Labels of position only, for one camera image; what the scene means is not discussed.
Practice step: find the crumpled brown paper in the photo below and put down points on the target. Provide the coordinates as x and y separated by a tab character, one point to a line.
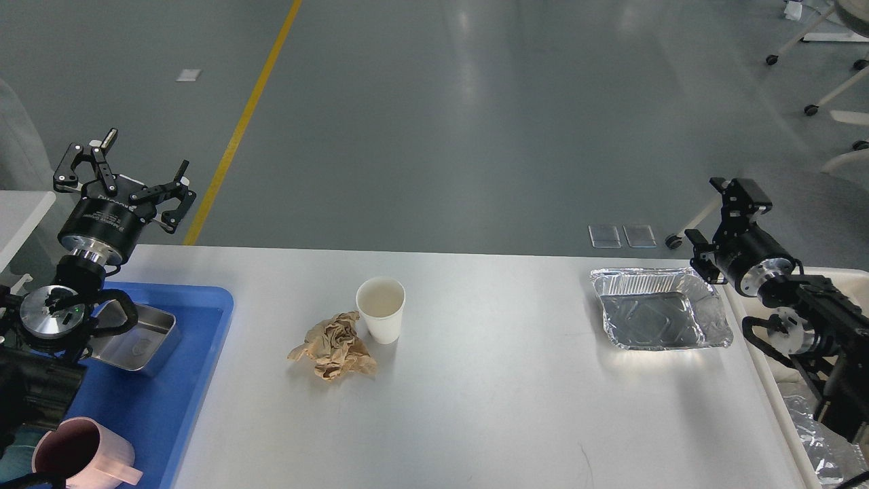
336	349

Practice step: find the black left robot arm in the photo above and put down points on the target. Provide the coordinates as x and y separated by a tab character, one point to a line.
47	333

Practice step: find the stainless steel rectangular tray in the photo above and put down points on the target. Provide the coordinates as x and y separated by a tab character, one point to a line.
146	348

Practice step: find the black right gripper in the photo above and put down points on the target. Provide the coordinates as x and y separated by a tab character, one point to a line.
749	256

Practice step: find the cream plastic bin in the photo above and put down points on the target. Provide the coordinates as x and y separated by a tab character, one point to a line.
854	284

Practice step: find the foil tray in bin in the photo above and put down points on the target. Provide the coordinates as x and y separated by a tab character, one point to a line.
833	459

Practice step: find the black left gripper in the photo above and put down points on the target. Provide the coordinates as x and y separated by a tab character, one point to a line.
102	227

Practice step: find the white paper cup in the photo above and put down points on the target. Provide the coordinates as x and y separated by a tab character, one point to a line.
380	301

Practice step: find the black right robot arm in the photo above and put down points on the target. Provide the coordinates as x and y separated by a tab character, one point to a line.
813	328

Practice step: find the blue plastic tray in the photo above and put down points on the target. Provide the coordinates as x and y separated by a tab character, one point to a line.
156	413

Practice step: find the aluminium foil tray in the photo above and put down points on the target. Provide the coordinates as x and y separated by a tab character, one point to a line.
660	309

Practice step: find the pink plastic mug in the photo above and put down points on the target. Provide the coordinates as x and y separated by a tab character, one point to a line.
86	454

